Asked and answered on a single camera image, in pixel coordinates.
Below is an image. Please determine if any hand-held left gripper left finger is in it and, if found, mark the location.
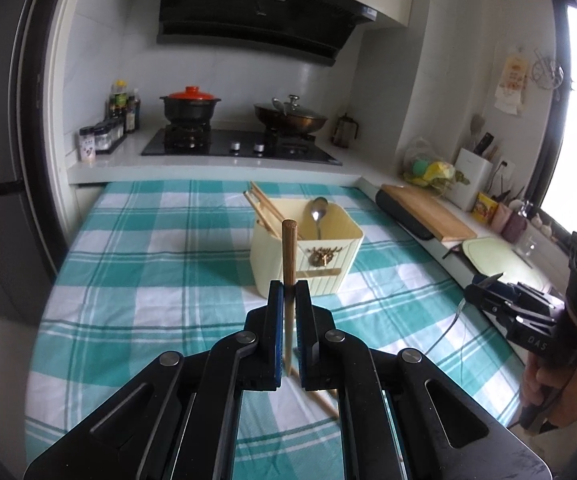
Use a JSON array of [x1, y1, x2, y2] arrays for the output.
[[23, 280, 286, 480]]

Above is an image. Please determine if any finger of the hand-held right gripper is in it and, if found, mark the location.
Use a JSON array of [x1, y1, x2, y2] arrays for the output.
[[463, 286, 558, 332], [473, 276, 565, 314]]

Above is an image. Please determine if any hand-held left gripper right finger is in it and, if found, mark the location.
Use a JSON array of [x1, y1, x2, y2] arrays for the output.
[[295, 280, 552, 480]]

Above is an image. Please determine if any thin dark metal utensil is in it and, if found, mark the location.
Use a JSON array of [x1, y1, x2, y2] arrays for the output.
[[426, 272, 503, 356]]

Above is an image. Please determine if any cream utensil holder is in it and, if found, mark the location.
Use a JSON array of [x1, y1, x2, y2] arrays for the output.
[[249, 198, 366, 295]]

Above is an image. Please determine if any large metal spoon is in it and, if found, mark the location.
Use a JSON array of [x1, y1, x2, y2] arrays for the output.
[[311, 197, 330, 239]]

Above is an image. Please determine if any person's right hand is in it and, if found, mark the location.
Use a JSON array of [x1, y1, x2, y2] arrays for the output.
[[521, 358, 577, 428]]

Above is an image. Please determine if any pale green cutting board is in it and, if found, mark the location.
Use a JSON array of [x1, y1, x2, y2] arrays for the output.
[[461, 237, 555, 292]]

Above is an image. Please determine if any purple cup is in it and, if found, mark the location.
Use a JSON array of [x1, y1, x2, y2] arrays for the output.
[[501, 210, 527, 244]]

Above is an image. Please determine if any pink cup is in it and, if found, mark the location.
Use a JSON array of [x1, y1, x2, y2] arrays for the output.
[[491, 203, 512, 234]]

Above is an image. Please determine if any yellow packet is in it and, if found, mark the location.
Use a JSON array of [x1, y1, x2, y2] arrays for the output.
[[471, 191, 499, 225]]

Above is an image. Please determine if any wooden cutting board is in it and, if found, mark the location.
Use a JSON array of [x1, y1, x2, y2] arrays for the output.
[[381, 184, 479, 243]]

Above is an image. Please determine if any white kitchen tool box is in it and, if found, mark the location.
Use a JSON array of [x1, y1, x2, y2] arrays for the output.
[[452, 147, 495, 213]]

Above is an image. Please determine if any teal checked tablecloth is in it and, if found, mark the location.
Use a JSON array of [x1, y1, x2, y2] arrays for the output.
[[24, 179, 530, 480]]

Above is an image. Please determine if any plastic bag with produce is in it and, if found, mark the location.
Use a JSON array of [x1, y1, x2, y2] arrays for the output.
[[402, 137, 463, 194]]

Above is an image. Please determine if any black gas stove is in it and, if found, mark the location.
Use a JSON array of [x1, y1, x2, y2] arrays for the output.
[[141, 126, 344, 166]]

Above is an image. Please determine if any glass french press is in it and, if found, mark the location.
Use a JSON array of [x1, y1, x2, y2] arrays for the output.
[[331, 112, 361, 150]]

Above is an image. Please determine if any dark wok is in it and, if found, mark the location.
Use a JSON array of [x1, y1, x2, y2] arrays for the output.
[[253, 102, 329, 134]]

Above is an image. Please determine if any glass wok lid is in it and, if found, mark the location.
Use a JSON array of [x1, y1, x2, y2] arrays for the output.
[[271, 94, 315, 117]]

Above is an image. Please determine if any black pot with orange lid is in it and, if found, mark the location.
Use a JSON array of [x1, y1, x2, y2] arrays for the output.
[[159, 86, 222, 125]]

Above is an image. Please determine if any dark sauce bottle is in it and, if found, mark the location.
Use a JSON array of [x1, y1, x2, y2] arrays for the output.
[[125, 91, 142, 134]]

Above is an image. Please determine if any white label spice jar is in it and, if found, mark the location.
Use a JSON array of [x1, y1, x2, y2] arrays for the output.
[[79, 126, 98, 164]]

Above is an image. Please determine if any tall sauce bottle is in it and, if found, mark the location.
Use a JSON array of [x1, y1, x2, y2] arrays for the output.
[[109, 79, 127, 122]]

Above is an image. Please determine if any black range hood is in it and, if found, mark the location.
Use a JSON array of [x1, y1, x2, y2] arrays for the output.
[[156, 0, 376, 67]]

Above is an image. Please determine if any wall calendar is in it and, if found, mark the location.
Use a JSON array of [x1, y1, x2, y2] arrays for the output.
[[493, 45, 529, 116]]

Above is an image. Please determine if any wire wall decoration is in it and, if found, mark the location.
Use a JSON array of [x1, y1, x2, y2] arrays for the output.
[[532, 48, 566, 92]]

